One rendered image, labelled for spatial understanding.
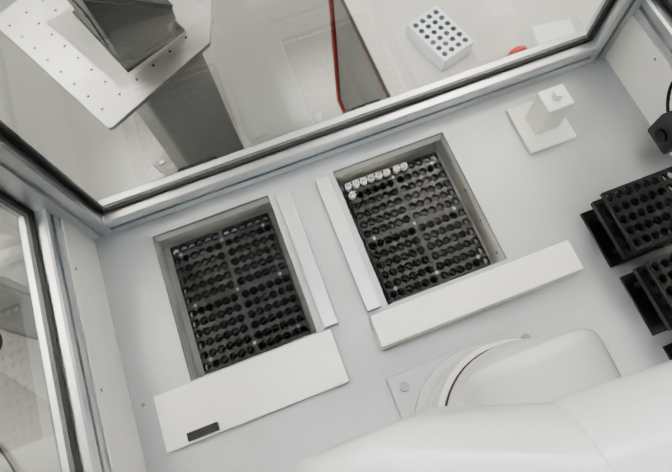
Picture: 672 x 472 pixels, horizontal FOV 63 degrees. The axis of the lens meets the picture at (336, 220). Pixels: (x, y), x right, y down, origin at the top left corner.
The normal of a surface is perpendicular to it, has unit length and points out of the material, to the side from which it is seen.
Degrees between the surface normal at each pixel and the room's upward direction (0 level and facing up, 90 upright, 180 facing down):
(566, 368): 5
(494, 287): 0
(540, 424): 51
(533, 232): 0
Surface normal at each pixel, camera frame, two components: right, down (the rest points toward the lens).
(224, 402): -0.05, -0.35
